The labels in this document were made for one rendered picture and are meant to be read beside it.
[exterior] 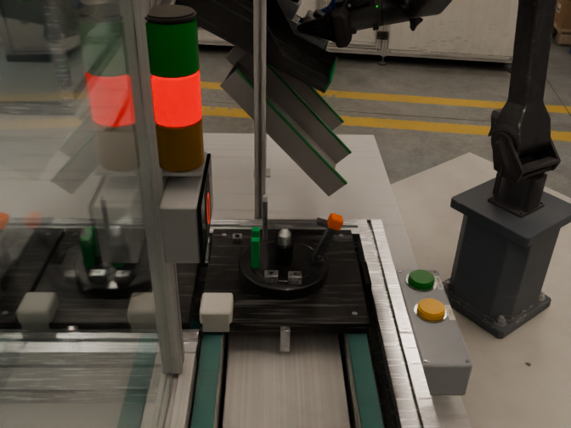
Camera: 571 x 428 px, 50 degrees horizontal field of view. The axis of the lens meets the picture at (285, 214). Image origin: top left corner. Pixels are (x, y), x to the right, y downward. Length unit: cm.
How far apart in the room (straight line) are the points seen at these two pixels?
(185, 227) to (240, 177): 84
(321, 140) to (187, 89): 65
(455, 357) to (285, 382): 23
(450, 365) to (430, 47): 425
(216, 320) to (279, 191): 58
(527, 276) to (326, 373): 37
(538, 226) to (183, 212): 58
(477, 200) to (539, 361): 27
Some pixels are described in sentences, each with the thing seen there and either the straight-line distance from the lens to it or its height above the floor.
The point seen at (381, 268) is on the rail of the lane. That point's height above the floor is 95.
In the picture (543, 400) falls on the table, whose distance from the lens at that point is 102.
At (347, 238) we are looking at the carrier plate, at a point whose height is 97.
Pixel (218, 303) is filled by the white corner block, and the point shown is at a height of 99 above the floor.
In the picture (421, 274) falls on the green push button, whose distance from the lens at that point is 99.
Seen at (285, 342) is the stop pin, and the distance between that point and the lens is 89.
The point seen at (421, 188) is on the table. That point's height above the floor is 86.
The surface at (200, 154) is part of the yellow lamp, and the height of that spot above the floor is 127.
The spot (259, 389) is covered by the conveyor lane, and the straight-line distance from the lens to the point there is 87.
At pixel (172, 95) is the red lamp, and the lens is 61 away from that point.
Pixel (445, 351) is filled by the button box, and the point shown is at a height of 96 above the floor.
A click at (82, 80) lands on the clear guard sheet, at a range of 43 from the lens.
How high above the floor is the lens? 156
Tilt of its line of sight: 32 degrees down
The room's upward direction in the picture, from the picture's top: 1 degrees clockwise
